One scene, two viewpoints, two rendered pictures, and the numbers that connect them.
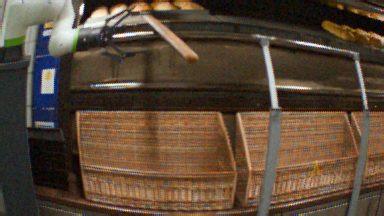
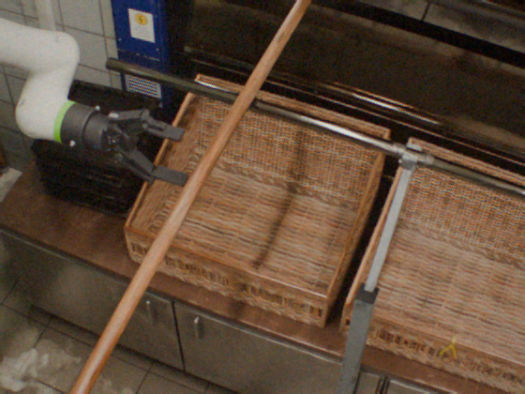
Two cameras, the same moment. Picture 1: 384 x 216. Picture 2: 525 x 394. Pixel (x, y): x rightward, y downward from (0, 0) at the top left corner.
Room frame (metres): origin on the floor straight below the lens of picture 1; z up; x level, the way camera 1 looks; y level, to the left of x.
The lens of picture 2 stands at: (2.67, -0.52, 2.49)
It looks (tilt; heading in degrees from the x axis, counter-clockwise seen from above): 51 degrees down; 28
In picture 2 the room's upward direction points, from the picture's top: 1 degrees clockwise
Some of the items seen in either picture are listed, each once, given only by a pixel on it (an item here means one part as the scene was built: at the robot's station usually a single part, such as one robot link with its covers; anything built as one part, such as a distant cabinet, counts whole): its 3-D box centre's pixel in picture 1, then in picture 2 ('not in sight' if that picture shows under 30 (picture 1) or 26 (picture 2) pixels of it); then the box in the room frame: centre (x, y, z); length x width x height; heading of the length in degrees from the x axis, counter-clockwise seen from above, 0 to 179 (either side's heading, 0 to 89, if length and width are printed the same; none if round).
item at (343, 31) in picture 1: (361, 36); not in sight; (4.71, -0.94, 1.21); 0.61 x 0.48 x 0.06; 6
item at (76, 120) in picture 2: (83, 38); (83, 126); (3.55, 0.38, 1.19); 0.12 x 0.06 x 0.09; 7
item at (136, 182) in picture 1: (145, 162); (258, 196); (3.89, 0.15, 0.72); 0.56 x 0.49 x 0.28; 97
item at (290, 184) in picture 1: (305, 155); (473, 268); (3.95, -0.44, 0.72); 0.56 x 0.49 x 0.28; 95
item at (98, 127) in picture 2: (101, 36); (112, 136); (3.55, 0.31, 1.19); 0.09 x 0.07 x 0.08; 97
